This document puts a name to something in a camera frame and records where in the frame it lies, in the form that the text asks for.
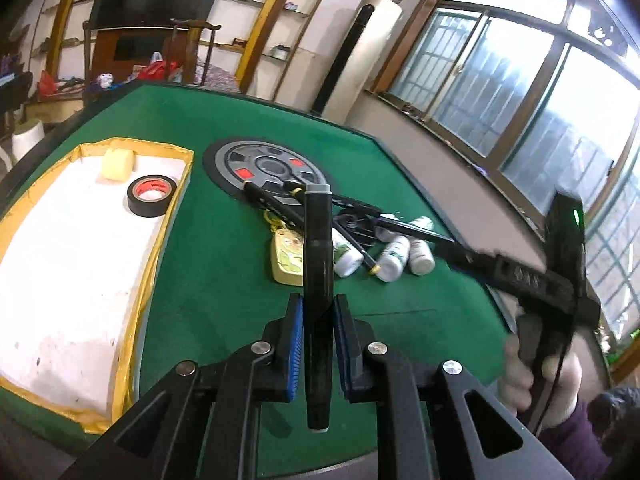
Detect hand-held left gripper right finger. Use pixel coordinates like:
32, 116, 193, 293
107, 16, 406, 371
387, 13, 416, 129
334, 294, 576, 480

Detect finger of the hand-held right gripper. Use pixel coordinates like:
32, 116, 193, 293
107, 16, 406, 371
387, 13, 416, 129
375, 214, 501, 286
329, 192, 384, 217

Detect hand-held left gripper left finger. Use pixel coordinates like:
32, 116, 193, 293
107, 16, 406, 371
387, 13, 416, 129
60, 294, 305, 480

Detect black marker pen grey ends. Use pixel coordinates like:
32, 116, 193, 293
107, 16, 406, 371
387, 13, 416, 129
304, 183, 335, 434

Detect white tray with yellow tape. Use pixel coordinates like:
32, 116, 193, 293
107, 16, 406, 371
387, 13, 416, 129
0, 136, 195, 435

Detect person's right forearm purple sleeve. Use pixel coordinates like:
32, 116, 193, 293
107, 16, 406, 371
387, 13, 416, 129
537, 385, 640, 480

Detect person's right hand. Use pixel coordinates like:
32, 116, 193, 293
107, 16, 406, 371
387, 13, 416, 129
499, 332, 583, 432

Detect round table centre panel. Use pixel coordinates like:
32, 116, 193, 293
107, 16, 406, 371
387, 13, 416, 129
202, 137, 331, 206

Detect tower air conditioner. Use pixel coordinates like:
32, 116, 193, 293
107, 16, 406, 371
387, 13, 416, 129
311, 0, 404, 120

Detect purple patterned cloth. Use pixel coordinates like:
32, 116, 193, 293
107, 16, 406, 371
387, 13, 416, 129
197, 57, 242, 92

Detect black tape roll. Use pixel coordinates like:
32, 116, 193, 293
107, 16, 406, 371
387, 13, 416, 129
126, 175, 178, 219

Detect wooden chair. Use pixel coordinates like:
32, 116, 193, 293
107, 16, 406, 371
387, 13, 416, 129
169, 18, 222, 87

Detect red plastic bag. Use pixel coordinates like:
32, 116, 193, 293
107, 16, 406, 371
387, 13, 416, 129
141, 59, 179, 82

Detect yellow sponge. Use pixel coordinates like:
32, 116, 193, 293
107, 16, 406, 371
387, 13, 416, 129
100, 147, 135, 182

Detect wooden television cabinet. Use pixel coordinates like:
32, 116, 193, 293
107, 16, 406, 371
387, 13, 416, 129
91, 27, 173, 84

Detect white cylindrical stool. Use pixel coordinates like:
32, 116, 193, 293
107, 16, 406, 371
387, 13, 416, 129
11, 120, 47, 162

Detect yellow card keychain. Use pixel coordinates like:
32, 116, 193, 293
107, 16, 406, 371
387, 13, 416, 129
264, 209, 307, 287

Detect black cable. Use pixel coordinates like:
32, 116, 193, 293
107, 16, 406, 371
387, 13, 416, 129
532, 305, 588, 436

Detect window with wooden frame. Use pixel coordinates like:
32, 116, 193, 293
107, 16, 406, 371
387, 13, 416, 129
372, 0, 640, 341

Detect wooden wall shelf unit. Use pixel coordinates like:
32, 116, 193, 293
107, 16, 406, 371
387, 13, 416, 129
30, 0, 351, 97

